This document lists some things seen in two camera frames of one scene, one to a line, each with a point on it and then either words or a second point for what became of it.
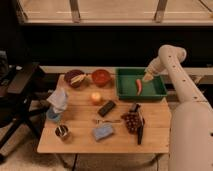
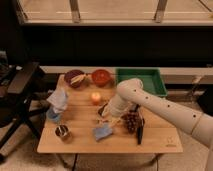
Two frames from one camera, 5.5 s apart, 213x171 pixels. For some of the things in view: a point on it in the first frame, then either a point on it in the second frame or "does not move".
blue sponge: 104,131 does not move
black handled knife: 140,129 does not move
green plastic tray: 126,84 does not move
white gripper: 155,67 -> 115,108
